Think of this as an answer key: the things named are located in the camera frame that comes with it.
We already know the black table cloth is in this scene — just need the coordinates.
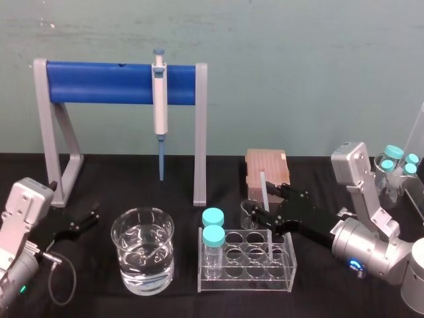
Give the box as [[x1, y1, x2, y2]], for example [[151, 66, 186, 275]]
[[0, 152, 424, 318]]

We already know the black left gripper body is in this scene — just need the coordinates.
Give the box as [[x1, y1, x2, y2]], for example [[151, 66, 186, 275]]
[[42, 207, 85, 248]]

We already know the thin dark cable with plug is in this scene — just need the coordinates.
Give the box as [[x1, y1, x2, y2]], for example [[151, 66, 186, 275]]
[[31, 250, 78, 305]]

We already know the white stirring rod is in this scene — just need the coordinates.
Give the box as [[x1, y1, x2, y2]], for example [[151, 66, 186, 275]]
[[259, 170, 276, 262]]

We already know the glass beaker holding tubes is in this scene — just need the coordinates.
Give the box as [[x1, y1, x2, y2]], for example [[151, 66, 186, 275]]
[[373, 152, 419, 210]]

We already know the clear acrylic tube rack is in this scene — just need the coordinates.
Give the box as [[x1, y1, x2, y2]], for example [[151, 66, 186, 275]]
[[197, 226, 297, 293]]

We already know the brown pipette tip box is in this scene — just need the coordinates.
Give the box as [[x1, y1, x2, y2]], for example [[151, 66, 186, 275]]
[[245, 148, 292, 203]]

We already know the large glass beaker with water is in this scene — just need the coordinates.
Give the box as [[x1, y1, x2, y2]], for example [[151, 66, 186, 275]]
[[110, 207, 176, 297]]

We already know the white pipette with blue tip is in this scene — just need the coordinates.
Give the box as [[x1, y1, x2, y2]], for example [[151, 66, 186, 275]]
[[151, 48, 168, 182]]

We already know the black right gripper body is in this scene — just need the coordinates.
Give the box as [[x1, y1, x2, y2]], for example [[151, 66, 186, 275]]
[[282, 189, 337, 249]]

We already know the grey and blue pipette stand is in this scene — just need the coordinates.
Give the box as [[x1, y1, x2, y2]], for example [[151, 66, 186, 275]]
[[32, 58, 209, 208]]

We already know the small empty glass beaker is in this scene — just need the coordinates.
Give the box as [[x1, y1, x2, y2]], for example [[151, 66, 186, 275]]
[[240, 199, 262, 230]]

